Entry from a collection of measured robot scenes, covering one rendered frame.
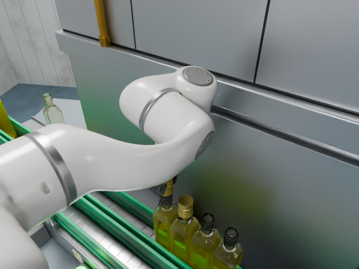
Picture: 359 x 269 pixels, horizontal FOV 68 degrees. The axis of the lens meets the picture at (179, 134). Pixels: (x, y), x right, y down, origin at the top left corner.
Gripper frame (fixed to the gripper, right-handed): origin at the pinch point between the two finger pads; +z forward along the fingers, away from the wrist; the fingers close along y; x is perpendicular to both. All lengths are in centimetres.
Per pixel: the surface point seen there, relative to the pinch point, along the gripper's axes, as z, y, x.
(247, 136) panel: -14.1, -11.9, 9.5
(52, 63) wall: 160, -138, -263
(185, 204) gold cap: 0.5, 1.2, 6.8
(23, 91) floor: 197, -101, -279
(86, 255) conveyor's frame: 34.6, 14.7, -10.6
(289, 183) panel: -9.8, -11.7, 21.8
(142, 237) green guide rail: 23.2, 4.0, 0.4
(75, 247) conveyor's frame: 36.0, 15.0, -15.1
